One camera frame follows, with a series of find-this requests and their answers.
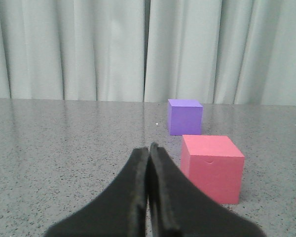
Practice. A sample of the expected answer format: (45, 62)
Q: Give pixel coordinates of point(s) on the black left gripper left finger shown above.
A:
(119, 211)

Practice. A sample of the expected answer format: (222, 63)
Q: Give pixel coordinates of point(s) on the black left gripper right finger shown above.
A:
(179, 209)

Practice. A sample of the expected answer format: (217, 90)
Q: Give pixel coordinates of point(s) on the pink foam cube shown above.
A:
(214, 164)

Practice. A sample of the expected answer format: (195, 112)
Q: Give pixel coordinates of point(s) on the purple foam cube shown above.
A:
(184, 117)

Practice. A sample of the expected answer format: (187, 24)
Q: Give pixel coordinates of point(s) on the grey pleated curtain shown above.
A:
(213, 51)

